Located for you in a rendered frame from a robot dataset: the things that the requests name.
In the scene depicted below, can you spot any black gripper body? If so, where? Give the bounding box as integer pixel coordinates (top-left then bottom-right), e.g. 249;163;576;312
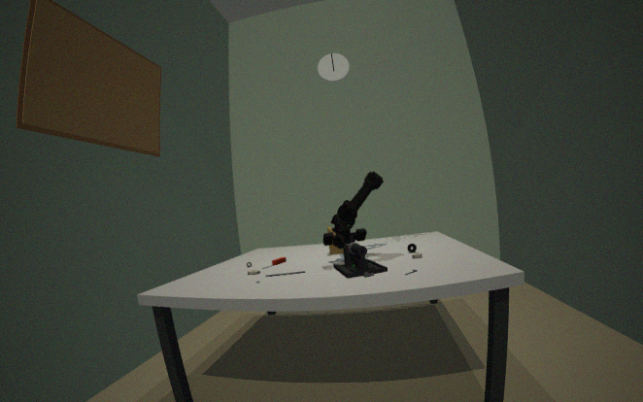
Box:
323;220;366;246

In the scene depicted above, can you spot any red-handled screwdriver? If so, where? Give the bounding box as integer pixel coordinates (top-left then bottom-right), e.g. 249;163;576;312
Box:
272;257;287;266

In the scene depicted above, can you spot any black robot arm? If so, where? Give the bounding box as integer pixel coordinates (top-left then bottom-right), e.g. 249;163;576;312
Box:
331;171;383;229

